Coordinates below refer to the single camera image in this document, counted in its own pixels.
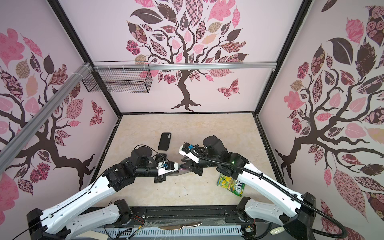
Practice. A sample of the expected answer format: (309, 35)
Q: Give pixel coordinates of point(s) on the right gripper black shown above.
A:
(193, 166)

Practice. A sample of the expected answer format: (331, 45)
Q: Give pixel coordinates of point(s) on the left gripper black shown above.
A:
(160, 178)

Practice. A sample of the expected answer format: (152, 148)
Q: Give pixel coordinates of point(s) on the black phone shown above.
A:
(182, 171)

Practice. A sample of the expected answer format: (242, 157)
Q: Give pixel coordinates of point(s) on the black phone case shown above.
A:
(164, 142)

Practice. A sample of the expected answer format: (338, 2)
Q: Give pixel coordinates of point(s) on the black smartphone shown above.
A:
(161, 157)

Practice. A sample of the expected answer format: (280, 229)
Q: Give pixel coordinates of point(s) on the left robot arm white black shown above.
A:
(69, 219)

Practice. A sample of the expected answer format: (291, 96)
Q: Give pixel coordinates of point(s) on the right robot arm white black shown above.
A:
(288, 209)

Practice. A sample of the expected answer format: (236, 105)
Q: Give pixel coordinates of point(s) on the wooden knife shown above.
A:
(180, 226)

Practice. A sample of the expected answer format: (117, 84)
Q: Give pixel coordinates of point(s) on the green yellow candy bag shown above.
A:
(234, 186)

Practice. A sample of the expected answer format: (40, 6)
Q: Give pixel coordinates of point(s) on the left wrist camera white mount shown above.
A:
(167, 167)

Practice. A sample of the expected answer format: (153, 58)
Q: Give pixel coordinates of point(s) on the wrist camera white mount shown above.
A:
(189, 153)
(167, 167)

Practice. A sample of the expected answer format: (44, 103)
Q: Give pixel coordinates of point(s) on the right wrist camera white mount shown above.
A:
(189, 153)

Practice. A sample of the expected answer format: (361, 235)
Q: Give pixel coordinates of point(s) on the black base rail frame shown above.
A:
(228, 215)

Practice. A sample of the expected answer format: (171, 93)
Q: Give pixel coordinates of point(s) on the white perforated cable tray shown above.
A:
(152, 232)

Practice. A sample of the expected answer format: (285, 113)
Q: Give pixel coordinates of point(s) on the aluminium rail back wall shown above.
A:
(200, 66)

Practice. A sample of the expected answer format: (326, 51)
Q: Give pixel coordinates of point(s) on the aluminium rail wall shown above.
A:
(12, 149)
(200, 66)

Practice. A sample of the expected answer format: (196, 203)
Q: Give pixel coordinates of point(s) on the black wire basket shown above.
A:
(119, 77)

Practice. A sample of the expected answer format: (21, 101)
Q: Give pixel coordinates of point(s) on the aluminium rail left wall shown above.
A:
(12, 149)

